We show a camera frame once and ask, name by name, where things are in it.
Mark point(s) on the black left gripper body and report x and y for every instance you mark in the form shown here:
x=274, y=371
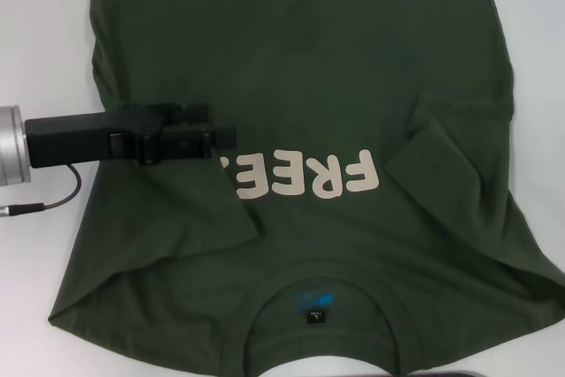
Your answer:
x=66, y=140

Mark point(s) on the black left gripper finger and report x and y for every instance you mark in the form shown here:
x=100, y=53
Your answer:
x=194, y=114
x=181, y=145

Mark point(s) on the dark green FREE! t-shirt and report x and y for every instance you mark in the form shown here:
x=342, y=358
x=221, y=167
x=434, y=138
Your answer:
x=309, y=41

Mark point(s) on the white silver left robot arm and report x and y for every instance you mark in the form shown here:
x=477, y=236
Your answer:
x=13, y=147

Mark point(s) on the dark robot torso edge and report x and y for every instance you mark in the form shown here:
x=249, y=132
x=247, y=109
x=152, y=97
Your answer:
x=432, y=374

